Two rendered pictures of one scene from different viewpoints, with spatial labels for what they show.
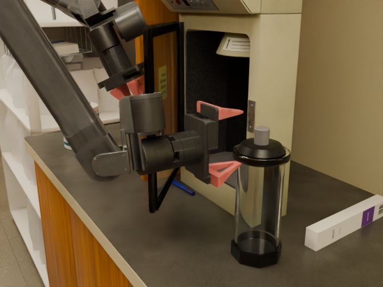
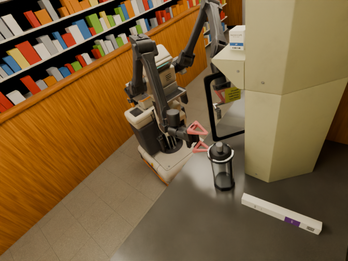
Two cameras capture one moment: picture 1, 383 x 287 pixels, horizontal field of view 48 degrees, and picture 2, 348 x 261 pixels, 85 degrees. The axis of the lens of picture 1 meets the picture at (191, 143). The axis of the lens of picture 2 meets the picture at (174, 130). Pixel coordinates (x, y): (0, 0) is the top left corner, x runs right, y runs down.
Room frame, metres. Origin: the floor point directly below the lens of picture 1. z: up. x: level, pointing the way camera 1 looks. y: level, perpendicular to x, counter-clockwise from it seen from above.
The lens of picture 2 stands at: (0.54, -0.61, 1.77)
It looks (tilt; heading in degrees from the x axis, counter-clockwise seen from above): 40 degrees down; 82
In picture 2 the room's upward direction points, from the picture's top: 18 degrees counter-clockwise
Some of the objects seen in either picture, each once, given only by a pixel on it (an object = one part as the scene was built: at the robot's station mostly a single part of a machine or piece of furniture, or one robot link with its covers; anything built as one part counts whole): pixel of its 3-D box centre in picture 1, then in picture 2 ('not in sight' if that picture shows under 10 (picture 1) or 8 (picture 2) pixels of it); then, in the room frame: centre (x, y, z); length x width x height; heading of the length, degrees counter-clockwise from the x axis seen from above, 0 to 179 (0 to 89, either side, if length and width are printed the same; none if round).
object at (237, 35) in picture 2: not in sight; (240, 38); (0.93, -0.04, 1.54); 0.05 x 0.05 x 0.06; 28
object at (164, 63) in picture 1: (164, 110); (238, 104); (0.98, 0.06, 1.19); 0.30 x 0.01 x 0.40; 170
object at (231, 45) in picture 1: (253, 41); not in sight; (1.05, -0.15, 1.34); 0.18 x 0.18 x 0.05
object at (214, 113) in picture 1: (219, 122); (198, 132); (0.71, -0.05, 1.23); 0.09 x 0.07 x 0.07; 122
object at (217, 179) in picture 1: (219, 160); (200, 144); (0.71, -0.05, 1.16); 0.09 x 0.07 x 0.07; 122
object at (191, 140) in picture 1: (184, 148); (186, 134); (0.68, 0.01, 1.20); 0.07 x 0.07 x 0.10; 32
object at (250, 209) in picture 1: (258, 201); (222, 167); (0.76, -0.13, 1.06); 0.11 x 0.11 x 0.21
